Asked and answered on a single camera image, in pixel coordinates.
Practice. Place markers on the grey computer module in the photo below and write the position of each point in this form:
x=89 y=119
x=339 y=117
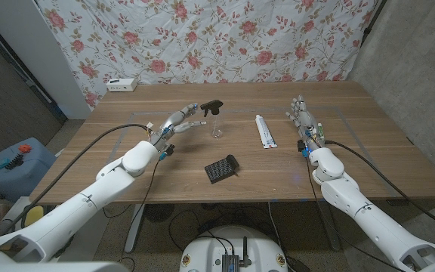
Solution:
x=229 y=262

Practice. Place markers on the black antenna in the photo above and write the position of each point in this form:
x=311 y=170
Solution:
x=245 y=249

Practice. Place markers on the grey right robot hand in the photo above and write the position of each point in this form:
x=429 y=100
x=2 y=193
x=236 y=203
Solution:
x=306 y=121

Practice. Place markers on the floral backdrop cloth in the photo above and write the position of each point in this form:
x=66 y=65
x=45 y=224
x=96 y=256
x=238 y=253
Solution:
x=221 y=38

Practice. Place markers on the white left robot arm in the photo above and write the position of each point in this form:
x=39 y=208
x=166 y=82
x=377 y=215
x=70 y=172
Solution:
x=89 y=204

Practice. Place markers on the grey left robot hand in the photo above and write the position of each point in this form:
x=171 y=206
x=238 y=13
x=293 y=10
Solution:
x=172 y=124

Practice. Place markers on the red flower toy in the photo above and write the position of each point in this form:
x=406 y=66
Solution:
x=25 y=148

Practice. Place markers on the black pole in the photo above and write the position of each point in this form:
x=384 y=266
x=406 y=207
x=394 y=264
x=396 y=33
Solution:
x=372 y=20

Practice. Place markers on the grey table leg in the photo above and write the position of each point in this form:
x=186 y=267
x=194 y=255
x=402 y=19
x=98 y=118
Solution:
x=329 y=226

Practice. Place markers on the white table leg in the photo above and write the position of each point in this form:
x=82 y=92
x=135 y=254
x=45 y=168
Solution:
x=134 y=226

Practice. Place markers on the clear spray bottle black pump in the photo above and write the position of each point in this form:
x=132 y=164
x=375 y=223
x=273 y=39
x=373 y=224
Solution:
x=211 y=106

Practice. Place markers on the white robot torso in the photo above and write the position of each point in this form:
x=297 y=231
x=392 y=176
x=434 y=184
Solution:
x=206 y=249

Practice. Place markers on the black round fan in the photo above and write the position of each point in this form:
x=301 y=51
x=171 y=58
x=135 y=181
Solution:
x=159 y=212

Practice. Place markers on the white power strip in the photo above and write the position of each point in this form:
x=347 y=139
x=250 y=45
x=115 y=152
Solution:
x=121 y=85

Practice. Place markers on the yellow black object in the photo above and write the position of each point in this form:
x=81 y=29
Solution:
x=34 y=216

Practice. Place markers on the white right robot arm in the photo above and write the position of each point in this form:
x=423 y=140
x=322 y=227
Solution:
x=353 y=196

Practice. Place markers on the blue storage box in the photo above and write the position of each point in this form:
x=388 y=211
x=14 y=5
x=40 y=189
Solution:
x=28 y=177

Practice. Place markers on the white toothpaste tube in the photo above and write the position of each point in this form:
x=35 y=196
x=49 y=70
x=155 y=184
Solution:
x=266 y=132

